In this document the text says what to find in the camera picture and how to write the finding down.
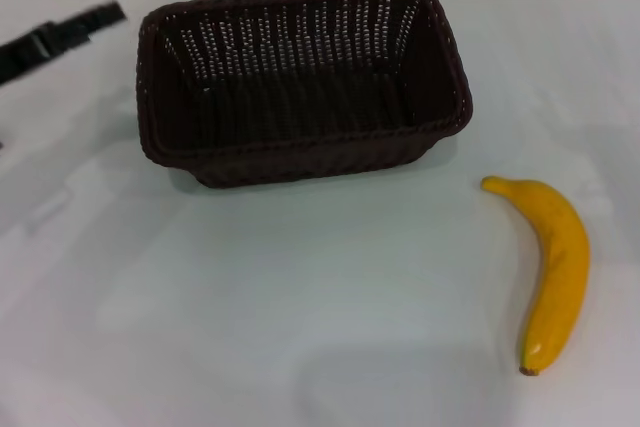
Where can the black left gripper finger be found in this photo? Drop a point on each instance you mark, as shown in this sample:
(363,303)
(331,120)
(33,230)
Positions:
(55,39)

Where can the dark brown woven basket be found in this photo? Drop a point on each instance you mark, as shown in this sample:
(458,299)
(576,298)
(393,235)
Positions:
(300,157)

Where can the yellow banana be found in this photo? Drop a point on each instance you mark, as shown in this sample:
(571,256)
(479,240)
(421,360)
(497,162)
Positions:
(557,267)

